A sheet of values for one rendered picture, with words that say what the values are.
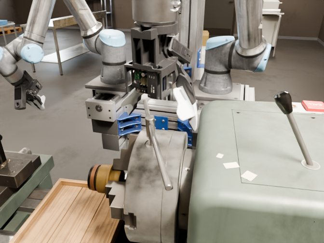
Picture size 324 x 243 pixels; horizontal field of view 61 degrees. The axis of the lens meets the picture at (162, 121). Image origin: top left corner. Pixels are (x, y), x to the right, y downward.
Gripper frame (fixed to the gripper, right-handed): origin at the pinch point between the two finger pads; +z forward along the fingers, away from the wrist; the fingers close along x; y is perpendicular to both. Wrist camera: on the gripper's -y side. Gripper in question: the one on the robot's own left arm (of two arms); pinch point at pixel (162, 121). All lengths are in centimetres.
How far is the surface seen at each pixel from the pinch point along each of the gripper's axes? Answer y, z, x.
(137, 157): -1.2, 12.4, -7.2
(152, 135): -1.0, 4.8, -2.9
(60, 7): -767, 107, -798
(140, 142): -5.4, 11.1, -8.8
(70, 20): -371, 64, -377
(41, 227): 7, 46, -40
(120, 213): 6.3, 24.9, -8.4
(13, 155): -10, 39, -72
